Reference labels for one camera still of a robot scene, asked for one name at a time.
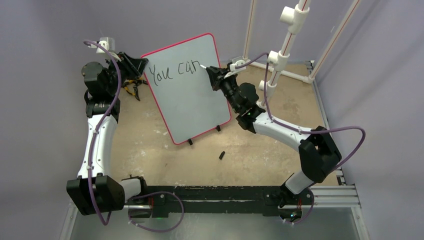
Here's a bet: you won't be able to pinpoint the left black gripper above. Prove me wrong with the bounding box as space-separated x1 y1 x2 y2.
105 52 148 95

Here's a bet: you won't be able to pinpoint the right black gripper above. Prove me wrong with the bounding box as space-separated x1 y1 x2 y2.
208 66 241 113

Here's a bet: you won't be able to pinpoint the pink framed whiteboard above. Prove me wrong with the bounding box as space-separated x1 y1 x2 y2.
142 33 232 145

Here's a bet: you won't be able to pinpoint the black marker cap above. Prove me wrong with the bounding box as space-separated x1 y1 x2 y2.
218 151 226 160

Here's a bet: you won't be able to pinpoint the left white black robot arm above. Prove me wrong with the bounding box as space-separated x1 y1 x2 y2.
66 52 149 216

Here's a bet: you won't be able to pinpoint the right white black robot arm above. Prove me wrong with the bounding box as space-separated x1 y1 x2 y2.
205 66 342 204

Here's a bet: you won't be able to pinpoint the yellow black pliers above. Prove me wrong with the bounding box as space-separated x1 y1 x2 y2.
121 78 148 101

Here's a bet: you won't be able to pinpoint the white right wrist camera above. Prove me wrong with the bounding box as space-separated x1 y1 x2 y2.
224 58 248 79

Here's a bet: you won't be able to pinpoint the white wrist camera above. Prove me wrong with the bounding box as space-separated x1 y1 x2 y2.
96 37 121 62
224 58 248 79

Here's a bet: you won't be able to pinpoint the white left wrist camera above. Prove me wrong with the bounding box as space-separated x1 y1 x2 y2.
96 37 121 62

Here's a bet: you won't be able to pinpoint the white PVC pipe frame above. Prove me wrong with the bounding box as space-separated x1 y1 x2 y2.
257 0 362 109

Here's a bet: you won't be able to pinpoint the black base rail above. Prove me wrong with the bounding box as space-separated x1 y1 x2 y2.
125 185 313 220

